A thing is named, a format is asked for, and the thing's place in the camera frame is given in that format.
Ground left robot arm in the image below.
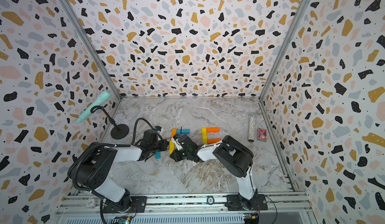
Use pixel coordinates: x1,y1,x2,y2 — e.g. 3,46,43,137
68,126,168,207

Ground yellow block bottom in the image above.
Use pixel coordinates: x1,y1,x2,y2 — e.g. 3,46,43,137
169,141,174,155

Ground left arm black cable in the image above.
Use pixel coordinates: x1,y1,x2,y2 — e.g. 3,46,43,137
67,117,155,191

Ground mint green microphone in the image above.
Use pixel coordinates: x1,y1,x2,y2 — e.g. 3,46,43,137
76,91,111,123

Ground red playing card box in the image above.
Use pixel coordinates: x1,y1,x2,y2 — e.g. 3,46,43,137
257,128,268,142

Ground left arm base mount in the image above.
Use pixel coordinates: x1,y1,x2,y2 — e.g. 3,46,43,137
103,196,147,214

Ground orange block diagonal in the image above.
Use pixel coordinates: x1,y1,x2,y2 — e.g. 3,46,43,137
207,138,221,144

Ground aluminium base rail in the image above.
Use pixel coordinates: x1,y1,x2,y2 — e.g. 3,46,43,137
52,192,317,224

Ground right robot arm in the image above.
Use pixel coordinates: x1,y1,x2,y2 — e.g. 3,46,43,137
170,134,258,211

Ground glitter filled clear tube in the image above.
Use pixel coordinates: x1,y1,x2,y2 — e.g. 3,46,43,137
248,113,257,143

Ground orange block vertical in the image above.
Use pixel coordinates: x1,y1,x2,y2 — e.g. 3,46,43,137
171,129,177,138

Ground black microphone stand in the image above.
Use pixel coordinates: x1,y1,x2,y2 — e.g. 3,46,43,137
91,106,129,140

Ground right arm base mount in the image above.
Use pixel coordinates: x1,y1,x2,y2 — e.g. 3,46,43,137
225,194,268,212

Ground orange block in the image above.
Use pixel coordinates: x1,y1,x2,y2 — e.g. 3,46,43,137
206,128,220,133

